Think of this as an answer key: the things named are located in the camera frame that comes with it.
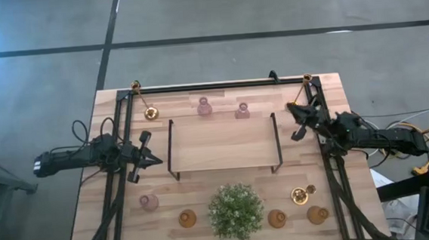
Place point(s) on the pink ribbed glass candle holder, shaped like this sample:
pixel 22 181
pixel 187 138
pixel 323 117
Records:
pixel 242 113
pixel 149 203
pixel 204 109

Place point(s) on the short gold candlestick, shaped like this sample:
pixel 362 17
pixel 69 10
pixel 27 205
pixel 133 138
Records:
pixel 299 196

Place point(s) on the white plastic bag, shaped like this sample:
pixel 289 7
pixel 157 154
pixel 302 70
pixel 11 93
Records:
pixel 395 213

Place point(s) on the amber ribbed glass candle holder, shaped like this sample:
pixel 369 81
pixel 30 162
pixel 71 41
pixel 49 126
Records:
pixel 277 219
pixel 317 215
pixel 187 218

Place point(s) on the tall gold candlestick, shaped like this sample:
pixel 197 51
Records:
pixel 151 113
pixel 307 78

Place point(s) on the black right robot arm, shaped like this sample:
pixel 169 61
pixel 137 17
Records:
pixel 390 141

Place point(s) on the black desk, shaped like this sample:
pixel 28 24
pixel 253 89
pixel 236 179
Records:
pixel 404 188

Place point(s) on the wooden shelf riser black legs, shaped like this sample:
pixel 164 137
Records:
pixel 224 146

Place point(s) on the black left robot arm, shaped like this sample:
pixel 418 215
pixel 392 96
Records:
pixel 66 160

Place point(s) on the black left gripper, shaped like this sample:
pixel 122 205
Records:
pixel 130 158

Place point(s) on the artificial green plant black pot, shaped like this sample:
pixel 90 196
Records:
pixel 236 213

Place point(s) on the black metal table frame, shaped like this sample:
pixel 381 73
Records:
pixel 216 86

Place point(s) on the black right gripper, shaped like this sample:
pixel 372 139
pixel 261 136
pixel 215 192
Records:
pixel 322 122

